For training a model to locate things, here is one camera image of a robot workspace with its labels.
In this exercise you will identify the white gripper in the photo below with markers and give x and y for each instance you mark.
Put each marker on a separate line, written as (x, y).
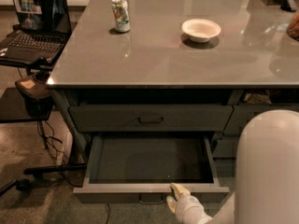
(188, 207)

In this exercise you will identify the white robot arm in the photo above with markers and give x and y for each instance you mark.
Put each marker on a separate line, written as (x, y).
(266, 177)

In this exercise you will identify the white bowl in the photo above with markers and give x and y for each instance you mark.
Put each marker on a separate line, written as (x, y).
(200, 30)

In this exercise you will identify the black laptop stand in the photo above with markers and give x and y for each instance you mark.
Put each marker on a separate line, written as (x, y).
(30, 100)

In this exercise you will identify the green white soda can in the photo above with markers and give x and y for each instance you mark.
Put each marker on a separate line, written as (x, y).
(121, 15)

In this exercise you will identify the brown object right edge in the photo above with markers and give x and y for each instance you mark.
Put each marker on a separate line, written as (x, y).
(293, 28)

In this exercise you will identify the black laptop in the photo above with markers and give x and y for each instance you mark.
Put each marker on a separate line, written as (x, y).
(43, 30)

